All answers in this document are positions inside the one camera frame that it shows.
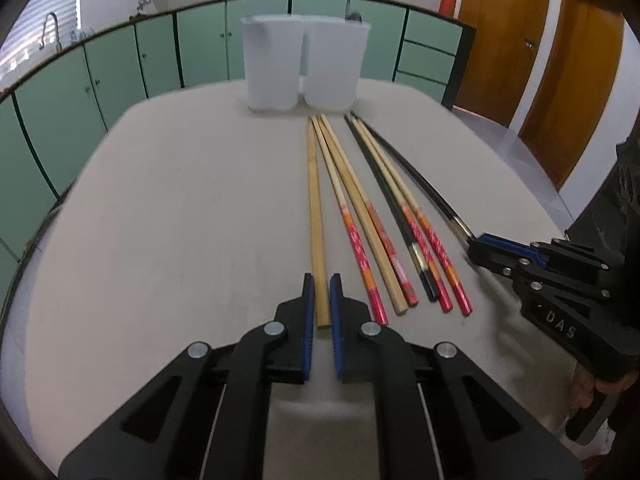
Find bamboo chopstick red-orange end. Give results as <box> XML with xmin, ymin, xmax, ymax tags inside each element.
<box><xmin>355</xmin><ymin>118</ymin><xmax>473</xmax><ymax>318</ymax></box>

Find bamboo chopstick orange-red end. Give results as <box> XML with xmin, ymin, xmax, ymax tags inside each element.
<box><xmin>319</xmin><ymin>112</ymin><xmax>420</xmax><ymax>309</ymax></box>

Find black chopstick gold band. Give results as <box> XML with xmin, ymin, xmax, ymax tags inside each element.
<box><xmin>343</xmin><ymin>114</ymin><xmax>440</xmax><ymax>302</ymax></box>

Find bamboo chopstick red patterned end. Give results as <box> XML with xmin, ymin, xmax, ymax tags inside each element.
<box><xmin>310</xmin><ymin>116</ymin><xmax>388</xmax><ymax>325</ymax></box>

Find black chopstick thin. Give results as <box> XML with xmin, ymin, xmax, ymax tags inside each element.
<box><xmin>349</xmin><ymin>110</ymin><xmax>475</xmax><ymax>244</ymax></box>

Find green kitchen base cabinets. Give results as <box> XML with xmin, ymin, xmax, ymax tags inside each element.
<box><xmin>1</xmin><ymin>0</ymin><xmax>476</xmax><ymax>287</ymax></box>

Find chrome kitchen faucet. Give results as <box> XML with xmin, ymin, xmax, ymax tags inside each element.
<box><xmin>39</xmin><ymin>12</ymin><xmax>62</xmax><ymax>52</ymax></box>

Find person's right hand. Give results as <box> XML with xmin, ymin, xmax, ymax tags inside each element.
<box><xmin>568</xmin><ymin>364</ymin><xmax>639</xmax><ymax>411</ymax></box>

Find wooden door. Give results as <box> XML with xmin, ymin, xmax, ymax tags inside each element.
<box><xmin>456</xmin><ymin>0</ymin><xmax>549</xmax><ymax>127</ymax></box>
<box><xmin>521</xmin><ymin>0</ymin><xmax>624</xmax><ymax>188</ymax></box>

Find white double-compartment utensil holder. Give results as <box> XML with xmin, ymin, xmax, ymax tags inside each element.
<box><xmin>241</xmin><ymin>14</ymin><xmax>371</xmax><ymax>113</ymax></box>

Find window blinds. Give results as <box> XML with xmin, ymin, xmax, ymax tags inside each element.
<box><xmin>1</xmin><ymin>0</ymin><xmax>80</xmax><ymax>89</ymax></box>

